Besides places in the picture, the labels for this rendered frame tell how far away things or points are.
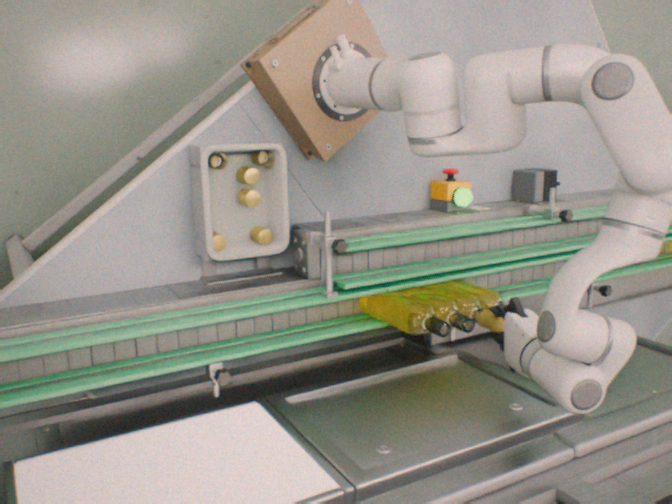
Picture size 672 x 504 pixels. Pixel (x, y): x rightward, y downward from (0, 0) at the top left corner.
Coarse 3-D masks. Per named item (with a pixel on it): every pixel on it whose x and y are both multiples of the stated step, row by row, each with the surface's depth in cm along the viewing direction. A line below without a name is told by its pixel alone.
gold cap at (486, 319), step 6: (486, 312) 120; (492, 312) 120; (480, 318) 121; (486, 318) 119; (492, 318) 118; (498, 318) 118; (480, 324) 121; (486, 324) 119; (492, 324) 118; (498, 324) 118; (492, 330) 119; (498, 330) 118
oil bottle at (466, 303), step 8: (432, 288) 133; (440, 288) 133; (448, 288) 132; (448, 296) 127; (456, 296) 127; (464, 296) 127; (472, 296) 127; (464, 304) 124; (472, 304) 124; (480, 304) 125; (464, 312) 123
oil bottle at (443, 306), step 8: (408, 288) 132; (416, 288) 132; (424, 288) 132; (416, 296) 127; (424, 296) 127; (432, 296) 126; (440, 296) 126; (432, 304) 122; (440, 304) 122; (448, 304) 122; (456, 304) 123; (440, 312) 121; (448, 312) 121
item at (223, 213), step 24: (240, 144) 120; (264, 144) 122; (264, 168) 131; (216, 192) 127; (264, 192) 132; (216, 216) 128; (240, 216) 130; (264, 216) 133; (288, 216) 128; (240, 240) 131; (288, 240) 129
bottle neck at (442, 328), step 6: (426, 318) 118; (432, 318) 117; (438, 318) 117; (426, 324) 117; (432, 324) 115; (438, 324) 114; (444, 324) 115; (432, 330) 115; (438, 330) 114; (444, 330) 116; (450, 330) 115; (444, 336) 115
